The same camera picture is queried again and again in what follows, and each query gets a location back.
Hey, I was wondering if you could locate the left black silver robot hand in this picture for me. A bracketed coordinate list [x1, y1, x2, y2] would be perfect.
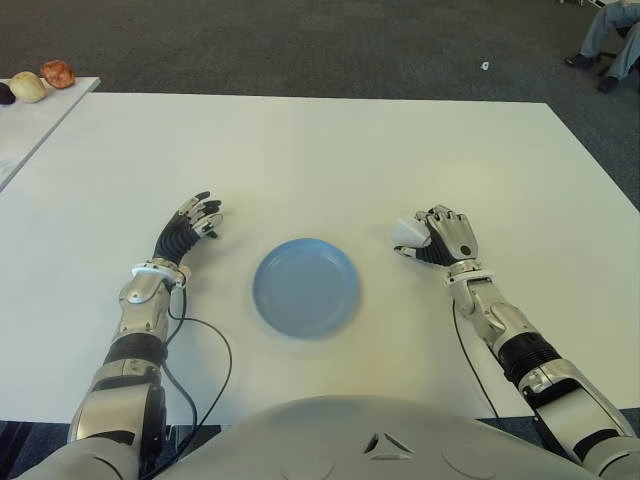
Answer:
[152, 190, 224, 265]

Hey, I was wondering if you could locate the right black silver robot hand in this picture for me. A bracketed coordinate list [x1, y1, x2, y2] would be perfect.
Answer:
[392, 203, 482, 268]

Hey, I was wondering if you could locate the white charger block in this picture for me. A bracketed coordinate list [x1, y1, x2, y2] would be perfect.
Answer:
[391, 217, 431, 250]

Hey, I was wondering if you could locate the blue round plate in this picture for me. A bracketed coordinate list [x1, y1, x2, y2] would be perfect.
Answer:
[252, 238, 362, 342]

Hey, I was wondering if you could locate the reddish brown bread roll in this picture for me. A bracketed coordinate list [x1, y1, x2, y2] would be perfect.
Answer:
[39, 59, 78, 90]

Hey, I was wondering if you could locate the beige bread roll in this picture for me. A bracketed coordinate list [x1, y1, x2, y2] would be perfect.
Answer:
[9, 71, 49, 104]

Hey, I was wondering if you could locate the grey robot torso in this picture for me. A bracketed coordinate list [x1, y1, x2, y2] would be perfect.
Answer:
[149, 394, 596, 480]

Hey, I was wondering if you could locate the seated person in jeans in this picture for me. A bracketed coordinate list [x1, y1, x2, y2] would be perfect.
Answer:
[564, 0, 640, 94]

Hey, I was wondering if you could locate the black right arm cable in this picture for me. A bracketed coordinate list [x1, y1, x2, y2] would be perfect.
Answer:
[452, 299, 500, 419]

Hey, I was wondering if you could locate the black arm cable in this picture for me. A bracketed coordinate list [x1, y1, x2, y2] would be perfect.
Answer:
[159, 289, 234, 441]
[452, 299, 500, 419]

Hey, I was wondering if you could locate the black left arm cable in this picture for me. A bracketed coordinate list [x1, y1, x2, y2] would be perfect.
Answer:
[159, 289, 234, 441]

